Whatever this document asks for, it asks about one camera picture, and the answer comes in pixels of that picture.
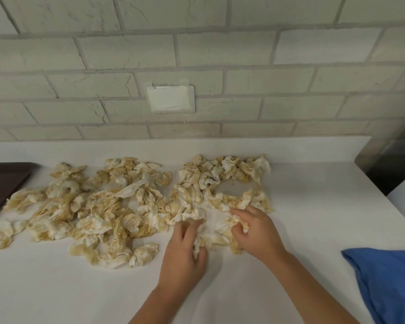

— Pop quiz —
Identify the blue cloth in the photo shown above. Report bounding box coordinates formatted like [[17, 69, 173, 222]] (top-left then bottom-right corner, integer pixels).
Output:
[[341, 247, 405, 324]]

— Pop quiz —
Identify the dark brown tray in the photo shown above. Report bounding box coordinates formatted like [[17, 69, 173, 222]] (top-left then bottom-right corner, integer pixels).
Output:
[[0, 162, 42, 227]]

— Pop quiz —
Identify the person's right forearm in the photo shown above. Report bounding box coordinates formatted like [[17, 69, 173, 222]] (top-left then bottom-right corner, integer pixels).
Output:
[[266, 250, 359, 324]]

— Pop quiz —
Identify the person's left hand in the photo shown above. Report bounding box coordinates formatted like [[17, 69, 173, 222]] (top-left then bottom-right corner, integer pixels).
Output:
[[156, 219, 209, 295]]

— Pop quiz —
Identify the pile of stained crumpled tissues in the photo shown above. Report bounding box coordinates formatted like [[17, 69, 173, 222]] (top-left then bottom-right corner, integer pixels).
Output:
[[0, 154, 273, 270]]

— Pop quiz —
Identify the white stained tissue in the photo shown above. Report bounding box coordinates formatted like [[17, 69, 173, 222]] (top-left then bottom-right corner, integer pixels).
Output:
[[180, 206, 251, 257]]

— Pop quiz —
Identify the person's left forearm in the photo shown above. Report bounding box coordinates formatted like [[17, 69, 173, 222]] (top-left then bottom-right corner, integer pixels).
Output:
[[128, 284, 178, 324]]

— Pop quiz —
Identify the white wall outlet cover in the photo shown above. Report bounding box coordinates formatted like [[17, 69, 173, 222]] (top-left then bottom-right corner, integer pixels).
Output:
[[144, 81, 197, 114]]

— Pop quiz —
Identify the person's right hand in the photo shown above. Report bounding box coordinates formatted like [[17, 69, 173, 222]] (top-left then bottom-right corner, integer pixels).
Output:
[[229, 206, 289, 267]]

